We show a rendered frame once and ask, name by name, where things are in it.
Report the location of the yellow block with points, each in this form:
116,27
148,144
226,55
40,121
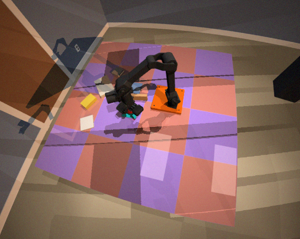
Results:
88,101

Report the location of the tan wooden beam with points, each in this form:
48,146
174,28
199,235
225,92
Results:
142,97

